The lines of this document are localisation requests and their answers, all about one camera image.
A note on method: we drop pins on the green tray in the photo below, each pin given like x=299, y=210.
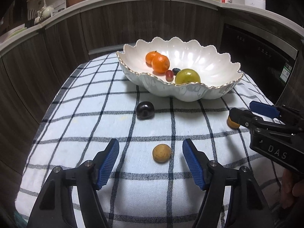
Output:
x=16, y=32

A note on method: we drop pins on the red grape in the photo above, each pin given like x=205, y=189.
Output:
x=169, y=75

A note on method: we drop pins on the blue checked white tablecloth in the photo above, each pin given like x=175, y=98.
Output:
x=95, y=123

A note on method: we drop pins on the black built-in dishwasher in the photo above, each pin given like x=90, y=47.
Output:
x=251, y=59

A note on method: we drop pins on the green label sticker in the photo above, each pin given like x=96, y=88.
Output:
x=286, y=73

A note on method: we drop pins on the white round container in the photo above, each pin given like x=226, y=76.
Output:
x=254, y=2

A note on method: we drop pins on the dark wood kitchen cabinet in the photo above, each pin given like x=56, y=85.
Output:
x=106, y=26

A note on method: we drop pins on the blueberry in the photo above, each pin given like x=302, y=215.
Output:
x=176, y=70

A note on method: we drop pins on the dish drying rack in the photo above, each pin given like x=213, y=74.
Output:
x=33, y=16

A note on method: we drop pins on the person's right hand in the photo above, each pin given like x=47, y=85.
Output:
x=291, y=190

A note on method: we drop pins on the white teapot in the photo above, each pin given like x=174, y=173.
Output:
x=47, y=11

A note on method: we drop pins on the dark purple plum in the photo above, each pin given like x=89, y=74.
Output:
x=144, y=110

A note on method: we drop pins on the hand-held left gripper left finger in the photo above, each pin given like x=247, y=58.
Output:
x=108, y=163

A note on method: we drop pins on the white scalloped bowl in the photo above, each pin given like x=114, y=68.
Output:
x=190, y=90

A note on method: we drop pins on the yellow-green pear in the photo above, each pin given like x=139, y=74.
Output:
x=187, y=76

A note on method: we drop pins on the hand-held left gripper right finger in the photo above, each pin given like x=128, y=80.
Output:
x=193, y=163

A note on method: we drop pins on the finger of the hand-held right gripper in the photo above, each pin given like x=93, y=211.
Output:
x=262, y=108
x=239, y=116

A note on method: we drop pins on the black countertop appliance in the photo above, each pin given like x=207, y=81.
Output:
x=276, y=1

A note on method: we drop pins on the orange tangerine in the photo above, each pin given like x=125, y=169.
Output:
x=151, y=57
x=161, y=64

